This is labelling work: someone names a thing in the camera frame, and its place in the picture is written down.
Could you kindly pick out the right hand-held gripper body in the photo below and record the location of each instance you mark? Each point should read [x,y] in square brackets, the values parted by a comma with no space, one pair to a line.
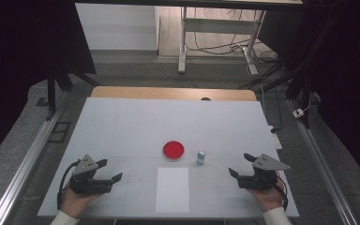
[259,179]

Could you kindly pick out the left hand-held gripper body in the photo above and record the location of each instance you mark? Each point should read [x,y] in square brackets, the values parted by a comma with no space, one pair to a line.
[87,184]

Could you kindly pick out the white and blue stamp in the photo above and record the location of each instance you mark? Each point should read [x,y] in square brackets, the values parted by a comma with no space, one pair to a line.
[201,157]

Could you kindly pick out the round red ink pad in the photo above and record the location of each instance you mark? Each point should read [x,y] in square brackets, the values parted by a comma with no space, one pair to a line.
[173,150]

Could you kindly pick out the person's right hand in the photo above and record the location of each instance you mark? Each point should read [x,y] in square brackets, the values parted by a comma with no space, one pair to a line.
[267,198]

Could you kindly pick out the person's left hand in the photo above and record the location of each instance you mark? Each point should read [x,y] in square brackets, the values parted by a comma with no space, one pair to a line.
[75,203]

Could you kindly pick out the white power strip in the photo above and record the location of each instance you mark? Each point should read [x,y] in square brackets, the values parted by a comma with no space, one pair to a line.
[276,140]

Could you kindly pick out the white table cover board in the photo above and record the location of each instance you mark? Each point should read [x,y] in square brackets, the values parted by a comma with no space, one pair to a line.
[137,125]

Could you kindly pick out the white paper sheet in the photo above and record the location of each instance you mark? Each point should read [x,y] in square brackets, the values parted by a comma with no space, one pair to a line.
[172,190]

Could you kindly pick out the small white plug adapter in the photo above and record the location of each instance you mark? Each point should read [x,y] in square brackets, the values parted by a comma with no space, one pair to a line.
[298,113]

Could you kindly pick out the dark round table grommet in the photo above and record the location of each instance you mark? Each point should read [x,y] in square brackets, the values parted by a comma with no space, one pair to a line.
[205,99]

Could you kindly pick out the black metal stand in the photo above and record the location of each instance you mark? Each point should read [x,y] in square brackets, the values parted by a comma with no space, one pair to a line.
[303,84]
[51,90]

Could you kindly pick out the wooden table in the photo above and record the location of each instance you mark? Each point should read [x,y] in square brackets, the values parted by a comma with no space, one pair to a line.
[156,93]

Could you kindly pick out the black curtain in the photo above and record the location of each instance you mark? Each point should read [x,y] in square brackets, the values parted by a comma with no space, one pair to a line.
[18,47]
[343,62]

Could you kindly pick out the aluminium floor rail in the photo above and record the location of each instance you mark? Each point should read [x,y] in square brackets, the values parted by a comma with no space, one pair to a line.
[322,168]
[28,162]

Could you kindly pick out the white desk frame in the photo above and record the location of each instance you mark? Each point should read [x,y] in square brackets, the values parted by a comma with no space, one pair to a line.
[218,25]

